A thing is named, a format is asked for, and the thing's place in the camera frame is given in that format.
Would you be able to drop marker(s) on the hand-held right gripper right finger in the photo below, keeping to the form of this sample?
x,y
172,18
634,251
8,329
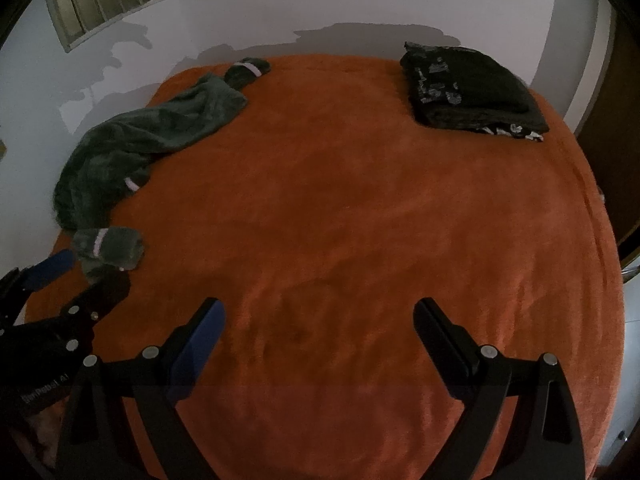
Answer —
x,y
440,345

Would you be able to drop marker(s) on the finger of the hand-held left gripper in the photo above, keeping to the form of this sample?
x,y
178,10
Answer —
x,y
107,295
50,266

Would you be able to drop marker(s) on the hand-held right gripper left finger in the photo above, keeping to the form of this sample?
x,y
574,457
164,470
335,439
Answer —
x,y
205,335

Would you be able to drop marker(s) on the green fleece pants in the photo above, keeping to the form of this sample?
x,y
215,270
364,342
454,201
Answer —
x,y
120,255

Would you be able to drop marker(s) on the folded black printed clothes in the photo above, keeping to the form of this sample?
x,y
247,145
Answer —
x,y
470,85

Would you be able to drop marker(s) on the orange blanket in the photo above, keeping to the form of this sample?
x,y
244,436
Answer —
x,y
350,210

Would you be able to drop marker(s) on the white panel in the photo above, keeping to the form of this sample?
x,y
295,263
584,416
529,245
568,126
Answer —
x,y
627,360

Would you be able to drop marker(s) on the green fleece top striped cuffs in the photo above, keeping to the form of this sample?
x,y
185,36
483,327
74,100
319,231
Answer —
x,y
242,74

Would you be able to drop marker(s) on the barred window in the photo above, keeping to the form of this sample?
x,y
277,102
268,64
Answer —
x,y
105,0

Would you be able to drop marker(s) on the brown wooden door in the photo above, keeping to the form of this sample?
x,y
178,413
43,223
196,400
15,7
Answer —
x,y
615,135

